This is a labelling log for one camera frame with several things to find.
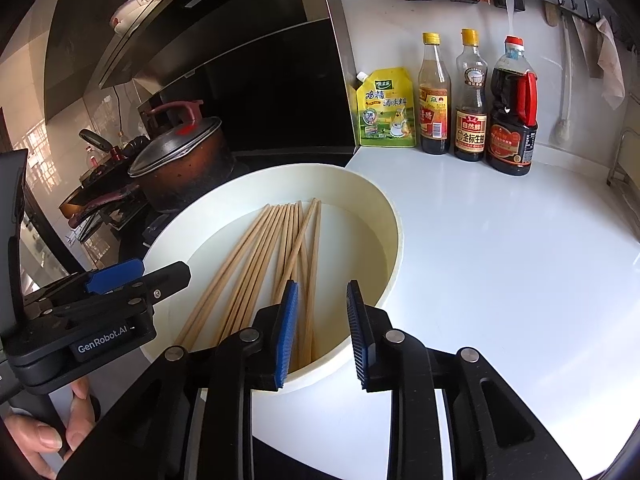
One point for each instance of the white hanging utensil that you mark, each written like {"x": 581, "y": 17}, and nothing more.
{"x": 509, "y": 10}

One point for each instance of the dark pot with lid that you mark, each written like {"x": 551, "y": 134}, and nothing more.
{"x": 185, "y": 170}

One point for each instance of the bundle of wooden chopsticks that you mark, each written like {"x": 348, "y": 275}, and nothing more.
{"x": 270, "y": 270}

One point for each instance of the yellow-cap soy sauce bottle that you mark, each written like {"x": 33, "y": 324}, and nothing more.
{"x": 471, "y": 120}

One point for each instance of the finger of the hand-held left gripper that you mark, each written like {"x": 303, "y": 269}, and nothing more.
{"x": 165, "y": 280}
{"x": 115, "y": 277}

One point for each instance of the black range hood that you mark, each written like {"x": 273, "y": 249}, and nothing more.
{"x": 240, "y": 60}

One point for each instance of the black frying pan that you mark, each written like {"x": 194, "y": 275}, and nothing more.
{"x": 100, "y": 195}

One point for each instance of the white plastic basin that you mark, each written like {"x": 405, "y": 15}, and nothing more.
{"x": 360, "y": 240}

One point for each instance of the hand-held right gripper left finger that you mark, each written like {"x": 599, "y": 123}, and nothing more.
{"x": 286, "y": 340}

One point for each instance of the stainless steel rack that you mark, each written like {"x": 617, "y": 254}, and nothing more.
{"x": 627, "y": 170}

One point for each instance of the person's left hand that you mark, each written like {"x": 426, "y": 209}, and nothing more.
{"x": 35, "y": 440}

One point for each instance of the white hanging bottle brush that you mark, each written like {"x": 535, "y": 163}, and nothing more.
{"x": 563, "y": 125}

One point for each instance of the yellow seasoning pouch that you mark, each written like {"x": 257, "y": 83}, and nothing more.
{"x": 387, "y": 110}

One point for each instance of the beige hanging rag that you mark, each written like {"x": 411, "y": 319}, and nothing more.
{"x": 611, "y": 65}

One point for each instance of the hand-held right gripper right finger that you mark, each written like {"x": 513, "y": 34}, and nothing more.
{"x": 357, "y": 340}

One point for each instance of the white object on hood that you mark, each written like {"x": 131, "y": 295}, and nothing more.
{"x": 135, "y": 12}

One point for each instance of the small yellow-cap vinegar bottle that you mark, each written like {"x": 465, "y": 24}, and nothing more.
{"x": 434, "y": 110}

